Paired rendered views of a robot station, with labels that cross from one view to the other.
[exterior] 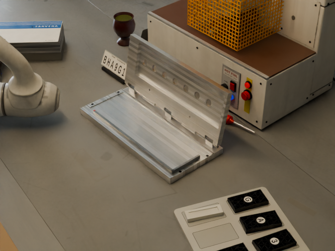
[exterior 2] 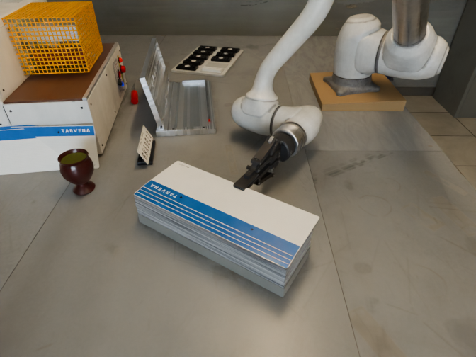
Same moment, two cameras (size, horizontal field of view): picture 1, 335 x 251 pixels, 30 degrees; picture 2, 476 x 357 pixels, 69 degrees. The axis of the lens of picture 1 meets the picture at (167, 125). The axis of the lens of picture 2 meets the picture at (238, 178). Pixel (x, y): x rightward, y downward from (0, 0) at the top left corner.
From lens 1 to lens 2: 269 cm
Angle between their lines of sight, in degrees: 99
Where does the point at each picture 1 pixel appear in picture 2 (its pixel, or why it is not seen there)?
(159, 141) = (191, 94)
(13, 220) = (307, 95)
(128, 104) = (178, 119)
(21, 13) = (121, 348)
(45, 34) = (178, 177)
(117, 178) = (234, 94)
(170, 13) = (72, 91)
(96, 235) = not seen: hidden behind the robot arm
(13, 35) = (217, 191)
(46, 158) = not seen: hidden behind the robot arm
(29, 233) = (300, 89)
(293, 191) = not seen: hidden behind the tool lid
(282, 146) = (131, 80)
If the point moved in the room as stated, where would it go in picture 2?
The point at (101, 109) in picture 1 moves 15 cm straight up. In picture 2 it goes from (201, 122) to (198, 82)
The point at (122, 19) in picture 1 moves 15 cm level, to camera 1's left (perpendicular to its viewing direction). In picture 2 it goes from (76, 159) to (113, 178)
